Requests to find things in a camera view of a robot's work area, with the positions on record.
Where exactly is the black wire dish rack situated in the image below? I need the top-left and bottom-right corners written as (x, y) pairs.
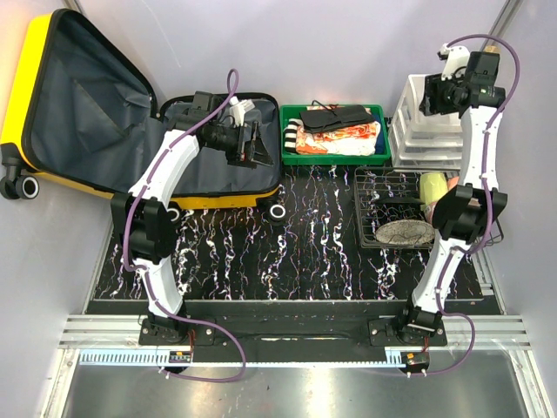
top-left (354, 167), bottom-right (508, 252)

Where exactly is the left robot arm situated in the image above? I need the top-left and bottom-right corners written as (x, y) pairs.
top-left (111, 91), bottom-right (274, 345)

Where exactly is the orange bunny pattern garment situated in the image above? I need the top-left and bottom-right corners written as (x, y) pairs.
top-left (295, 131), bottom-right (328, 155)

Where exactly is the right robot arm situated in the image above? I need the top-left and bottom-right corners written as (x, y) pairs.
top-left (393, 46), bottom-right (509, 346)

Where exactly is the black roll-up pouch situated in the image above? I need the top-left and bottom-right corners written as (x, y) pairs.
top-left (300, 104), bottom-right (375, 133)

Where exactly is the orange floral pattern cloth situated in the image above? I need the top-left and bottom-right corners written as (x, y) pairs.
top-left (300, 104), bottom-right (382, 142)

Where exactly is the pink skull pattern cup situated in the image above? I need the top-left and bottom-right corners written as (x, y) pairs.
top-left (424, 202), bottom-right (437, 224)

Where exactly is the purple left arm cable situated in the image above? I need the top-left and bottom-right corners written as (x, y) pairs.
top-left (120, 68), bottom-right (248, 382)

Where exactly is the white drawer organizer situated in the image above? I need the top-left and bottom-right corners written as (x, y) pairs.
top-left (388, 74), bottom-right (463, 172)

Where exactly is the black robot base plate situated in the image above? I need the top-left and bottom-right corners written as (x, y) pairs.
top-left (138, 300), bottom-right (447, 365)

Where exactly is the green plastic tray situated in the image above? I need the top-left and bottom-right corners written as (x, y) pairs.
top-left (279, 103), bottom-right (392, 165)

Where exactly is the navy blue garment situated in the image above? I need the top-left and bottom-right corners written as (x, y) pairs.
top-left (374, 124), bottom-right (390, 158)

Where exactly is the yellow Pikachu suitcase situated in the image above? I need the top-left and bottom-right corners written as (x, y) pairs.
top-left (1, 9), bottom-right (282, 211)

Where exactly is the pink marbled cup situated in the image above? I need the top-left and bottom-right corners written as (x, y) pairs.
top-left (447, 177), bottom-right (460, 191)

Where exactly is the black white striped garment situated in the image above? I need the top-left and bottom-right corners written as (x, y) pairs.
top-left (283, 119), bottom-right (303, 153)

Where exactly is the speckled grey plate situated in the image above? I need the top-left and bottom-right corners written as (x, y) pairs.
top-left (375, 219), bottom-right (435, 246)

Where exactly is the pale green faceted cup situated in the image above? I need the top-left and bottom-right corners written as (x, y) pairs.
top-left (419, 172), bottom-right (448, 206)

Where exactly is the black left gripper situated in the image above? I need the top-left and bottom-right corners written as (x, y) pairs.
top-left (205, 121), bottom-right (273, 169)

